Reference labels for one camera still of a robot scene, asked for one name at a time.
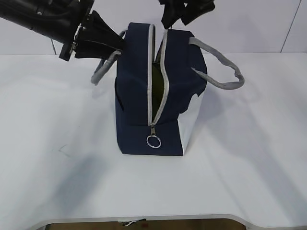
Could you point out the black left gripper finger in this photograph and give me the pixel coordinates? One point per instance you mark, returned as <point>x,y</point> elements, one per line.
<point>95,50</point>
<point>94,31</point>

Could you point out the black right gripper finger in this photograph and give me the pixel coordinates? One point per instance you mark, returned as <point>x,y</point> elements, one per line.
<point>196,8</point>
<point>173,11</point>

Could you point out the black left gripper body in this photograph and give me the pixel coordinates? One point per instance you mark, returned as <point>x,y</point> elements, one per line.
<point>77,12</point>

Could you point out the navy blue lunch bag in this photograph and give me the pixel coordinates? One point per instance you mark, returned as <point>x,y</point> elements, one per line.
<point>158,94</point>

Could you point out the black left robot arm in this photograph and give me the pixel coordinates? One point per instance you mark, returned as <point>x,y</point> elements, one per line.
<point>45,17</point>

